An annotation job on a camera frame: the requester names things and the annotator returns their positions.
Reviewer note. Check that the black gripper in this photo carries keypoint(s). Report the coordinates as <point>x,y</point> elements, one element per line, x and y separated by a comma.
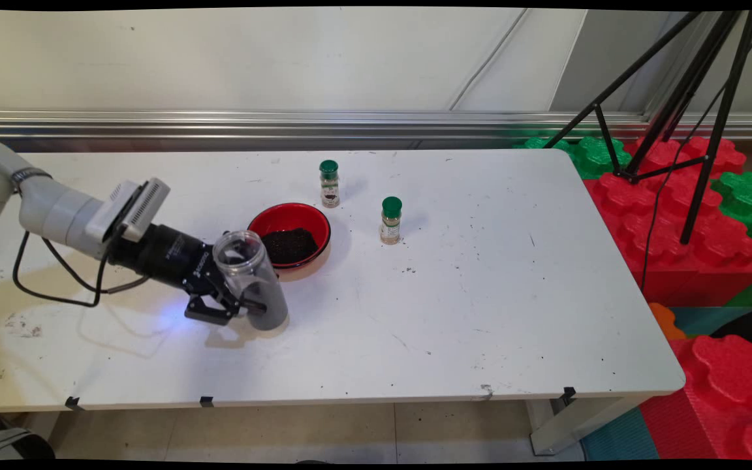
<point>167,254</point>

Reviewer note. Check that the clear plastic jar black seeds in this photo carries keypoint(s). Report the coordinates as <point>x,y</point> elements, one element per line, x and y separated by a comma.
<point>268,300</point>

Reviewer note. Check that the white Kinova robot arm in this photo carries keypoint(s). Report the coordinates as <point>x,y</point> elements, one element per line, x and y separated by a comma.
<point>56,209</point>

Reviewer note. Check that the red bowl with black seeds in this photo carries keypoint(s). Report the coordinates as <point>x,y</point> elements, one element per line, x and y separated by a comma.
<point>297,241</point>

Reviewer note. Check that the black table edge clip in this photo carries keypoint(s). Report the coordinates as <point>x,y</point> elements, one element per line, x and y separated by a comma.
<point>207,401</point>
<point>568,394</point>
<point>74,403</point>

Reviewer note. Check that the green-capped spice bottle dark contents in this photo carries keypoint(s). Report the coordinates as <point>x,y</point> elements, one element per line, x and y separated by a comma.
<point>329,189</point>

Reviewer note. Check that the green-capped spice bottle pale contents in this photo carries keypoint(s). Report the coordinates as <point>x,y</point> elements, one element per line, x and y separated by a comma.
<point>391,225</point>

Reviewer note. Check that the grey black fabric bag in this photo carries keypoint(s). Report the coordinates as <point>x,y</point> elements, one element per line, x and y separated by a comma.
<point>14,447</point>

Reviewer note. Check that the white table leg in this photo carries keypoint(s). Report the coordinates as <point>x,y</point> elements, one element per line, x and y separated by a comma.
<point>578,424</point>

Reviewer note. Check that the green cloth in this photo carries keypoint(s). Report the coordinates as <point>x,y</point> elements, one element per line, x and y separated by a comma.
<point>595,156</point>

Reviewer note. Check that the teal foam floor mat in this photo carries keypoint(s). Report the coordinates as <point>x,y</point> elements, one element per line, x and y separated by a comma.
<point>617,437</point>

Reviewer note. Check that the orange foam piece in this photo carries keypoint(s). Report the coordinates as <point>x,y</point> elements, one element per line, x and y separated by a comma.
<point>666,323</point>

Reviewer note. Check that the black tripod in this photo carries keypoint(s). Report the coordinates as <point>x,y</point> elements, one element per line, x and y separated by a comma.
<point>709,153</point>

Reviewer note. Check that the green foam block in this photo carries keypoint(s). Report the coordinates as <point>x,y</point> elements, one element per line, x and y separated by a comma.
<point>745,189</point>

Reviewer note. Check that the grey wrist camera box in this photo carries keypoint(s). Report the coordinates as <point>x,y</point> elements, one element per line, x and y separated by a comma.
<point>134,205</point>

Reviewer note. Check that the aluminium wall rail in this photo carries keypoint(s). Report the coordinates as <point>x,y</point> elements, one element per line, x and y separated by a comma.
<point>219,127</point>

